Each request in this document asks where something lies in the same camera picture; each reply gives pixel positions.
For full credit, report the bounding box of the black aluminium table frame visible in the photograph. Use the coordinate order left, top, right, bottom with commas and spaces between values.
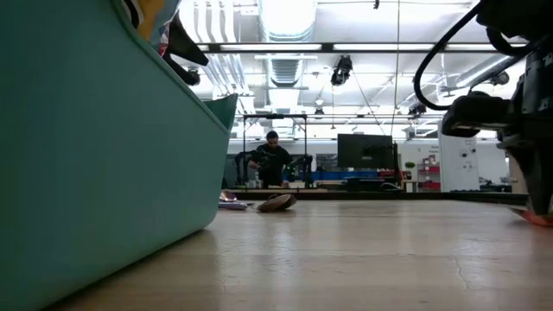
224, 189, 529, 206

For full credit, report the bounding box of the black monitor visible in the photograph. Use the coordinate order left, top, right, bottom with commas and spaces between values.
336, 133, 399, 170

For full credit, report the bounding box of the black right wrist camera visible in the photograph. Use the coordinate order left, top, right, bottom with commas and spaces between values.
441, 91, 514, 139

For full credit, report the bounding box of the silver ventilation duct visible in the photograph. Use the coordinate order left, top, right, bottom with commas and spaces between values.
453, 54, 526, 88

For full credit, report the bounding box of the teal plastic bin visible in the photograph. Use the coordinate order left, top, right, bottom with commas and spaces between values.
0, 0, 239, 311

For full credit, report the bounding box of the overhead light bar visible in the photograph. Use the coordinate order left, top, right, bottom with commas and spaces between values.
196, 41, 528, 55

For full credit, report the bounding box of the white pillar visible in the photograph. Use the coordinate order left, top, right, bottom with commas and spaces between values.
437, 123, 480, 193

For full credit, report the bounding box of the red shelf unit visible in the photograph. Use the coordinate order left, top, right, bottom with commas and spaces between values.
416, 155, 442, 191

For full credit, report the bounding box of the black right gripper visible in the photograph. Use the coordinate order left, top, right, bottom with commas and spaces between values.
496, 41, 553, 217

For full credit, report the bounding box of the blue storage bin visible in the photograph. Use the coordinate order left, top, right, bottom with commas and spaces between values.
283, 170, 381, 181

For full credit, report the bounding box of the clear plastic-wrapped packet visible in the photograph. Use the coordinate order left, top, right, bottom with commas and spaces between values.
150, 0, 182, 57

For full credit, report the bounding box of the brown sauce pouch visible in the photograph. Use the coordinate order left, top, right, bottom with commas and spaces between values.
511, 206, 553, 228

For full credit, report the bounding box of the clear yellow-edged snack packet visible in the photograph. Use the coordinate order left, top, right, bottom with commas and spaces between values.
122, 0, 168, 42

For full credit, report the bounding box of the lilac handled spoon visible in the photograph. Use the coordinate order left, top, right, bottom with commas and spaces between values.
218, 200, 250, 212

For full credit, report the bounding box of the wide silver round duct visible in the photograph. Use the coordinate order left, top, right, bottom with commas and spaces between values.
257, 0, 319, 43

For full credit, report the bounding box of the person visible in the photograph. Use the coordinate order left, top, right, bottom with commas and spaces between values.
248, 130, 295, 189

